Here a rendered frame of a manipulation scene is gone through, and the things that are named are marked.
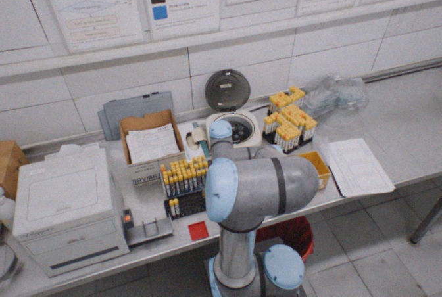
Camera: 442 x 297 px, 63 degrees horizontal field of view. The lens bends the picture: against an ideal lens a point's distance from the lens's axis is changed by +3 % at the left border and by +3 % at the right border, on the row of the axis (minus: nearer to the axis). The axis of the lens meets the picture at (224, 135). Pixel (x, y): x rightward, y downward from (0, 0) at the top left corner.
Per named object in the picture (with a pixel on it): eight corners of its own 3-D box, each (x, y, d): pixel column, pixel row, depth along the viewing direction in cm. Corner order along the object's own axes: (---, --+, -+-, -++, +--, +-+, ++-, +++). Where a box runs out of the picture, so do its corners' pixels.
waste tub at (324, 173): (297, 195, 148) (301, 181, 141) (285, 171, 157) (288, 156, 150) (326, 188, 151) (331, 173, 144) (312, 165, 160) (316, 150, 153)
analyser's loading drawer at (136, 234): (119, 250, 129) (116, 244, 126) (117, 234, 134) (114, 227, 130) (174, 234, 134) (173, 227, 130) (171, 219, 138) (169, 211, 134)
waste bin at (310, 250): (252, 309, 200) (256, 275, 168) (231, 250, 224) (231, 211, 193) (312, 288, 208) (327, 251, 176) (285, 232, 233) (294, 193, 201)
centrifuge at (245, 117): (212, 175, 156) (212, 158, 147) (204, 129, 176) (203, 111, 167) (265, 169, 158) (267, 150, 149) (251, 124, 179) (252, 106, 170)
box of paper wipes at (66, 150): (51, 183, 153) (40, 164, 144) (49, 164, 160) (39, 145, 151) (105, 169, 159) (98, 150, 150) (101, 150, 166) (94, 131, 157)
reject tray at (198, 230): (192, 241, 134) (191, 240, 133) (187, 226, 138) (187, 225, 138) (209, 236, 135) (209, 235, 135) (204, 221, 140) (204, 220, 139)
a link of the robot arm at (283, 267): (303, 298, 104) (313, 282, 94) (258, 303, 103) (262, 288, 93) (293, 257, 112) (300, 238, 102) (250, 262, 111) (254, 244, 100)
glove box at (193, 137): (189, 173, 157) (187, 158, 150) (177, 136, 173) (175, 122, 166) (215, 165, 159) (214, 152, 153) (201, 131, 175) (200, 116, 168)
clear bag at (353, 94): (332, 109, 187) (338, 88, 177) (326, 89, 198) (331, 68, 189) (371, 109, 186) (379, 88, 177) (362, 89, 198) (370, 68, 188)
